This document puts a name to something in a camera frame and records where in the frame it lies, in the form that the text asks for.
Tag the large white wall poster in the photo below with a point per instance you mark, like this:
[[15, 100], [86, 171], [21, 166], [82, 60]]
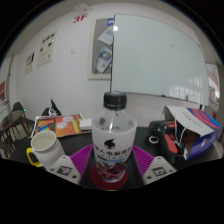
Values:
[[47, 48]]

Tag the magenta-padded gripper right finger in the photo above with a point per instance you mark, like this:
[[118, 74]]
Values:
[[158, 168]]

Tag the white wall switch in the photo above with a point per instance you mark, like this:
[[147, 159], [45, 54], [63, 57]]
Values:
[[72, 51]]

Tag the dark upholstered chair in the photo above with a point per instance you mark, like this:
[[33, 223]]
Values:
[[17, 106]]

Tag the white and blue paper bag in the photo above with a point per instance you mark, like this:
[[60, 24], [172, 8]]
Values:
[[200, 133]]

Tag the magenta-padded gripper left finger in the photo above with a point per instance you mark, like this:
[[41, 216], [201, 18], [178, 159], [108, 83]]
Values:
[[65, 166]]

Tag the small white wall poster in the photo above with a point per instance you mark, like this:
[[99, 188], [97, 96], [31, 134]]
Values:
[[29, 62]]

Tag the round dark wooden table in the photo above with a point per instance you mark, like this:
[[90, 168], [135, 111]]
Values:
[[13, 118]]

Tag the grey pin board with papers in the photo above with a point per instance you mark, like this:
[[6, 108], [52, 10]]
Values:
[[100, 50]]

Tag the red wall poster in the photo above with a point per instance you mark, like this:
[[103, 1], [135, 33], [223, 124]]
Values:
[[2, 91]]

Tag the red wall sign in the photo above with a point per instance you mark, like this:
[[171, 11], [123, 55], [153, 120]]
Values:
[[80, 18]]

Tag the clear black-capped drink bottle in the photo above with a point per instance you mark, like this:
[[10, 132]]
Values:
[[113, 136]]

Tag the black jacket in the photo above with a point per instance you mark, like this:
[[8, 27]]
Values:
[[51, 109]]

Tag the flat round red coaster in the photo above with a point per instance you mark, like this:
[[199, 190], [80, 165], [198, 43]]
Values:
[[96, 181]]

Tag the small white box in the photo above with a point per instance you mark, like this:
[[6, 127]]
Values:
[[85, 124]]

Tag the colourful printed magazine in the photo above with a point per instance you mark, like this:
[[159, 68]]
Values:
[[66, 126]]

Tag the black and red device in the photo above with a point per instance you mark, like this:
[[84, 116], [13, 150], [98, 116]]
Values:
[[163, 133]]

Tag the large wall whiteboard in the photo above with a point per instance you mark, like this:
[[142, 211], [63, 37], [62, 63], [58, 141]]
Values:
[[156, 56]]

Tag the white ceiling device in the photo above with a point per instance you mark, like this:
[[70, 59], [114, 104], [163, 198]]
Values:
[[83, 8]]

